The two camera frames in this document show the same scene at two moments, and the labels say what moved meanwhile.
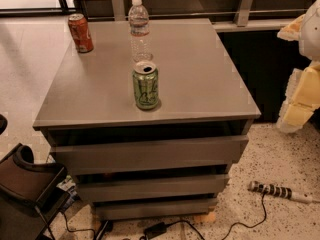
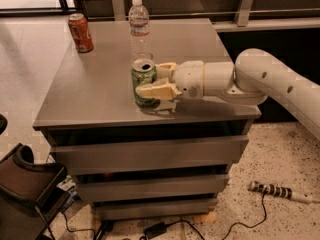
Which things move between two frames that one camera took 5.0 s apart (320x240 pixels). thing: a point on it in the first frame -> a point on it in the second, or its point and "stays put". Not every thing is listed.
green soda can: x=146 y=84 stays put
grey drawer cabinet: x=167 y=163 stays put
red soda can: x=80 y=33 stays put
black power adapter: x=156 y=229 stays put
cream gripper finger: x=293 y=116 -> x=162 y=89
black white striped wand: x=281 y=191 stays put
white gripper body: x=311 y=34 -> x=188 y=79
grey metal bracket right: x=242 y=12 stays put
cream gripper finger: x=292 y=31 -> x=165 y=70
